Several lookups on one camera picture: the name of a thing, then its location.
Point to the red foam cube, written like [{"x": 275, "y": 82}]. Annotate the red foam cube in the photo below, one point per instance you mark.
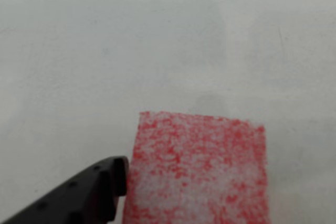
[{"x": 199, "y": 171}]

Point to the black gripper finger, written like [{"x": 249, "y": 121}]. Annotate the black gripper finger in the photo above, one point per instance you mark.
[{"x": 78, "y": 195}]

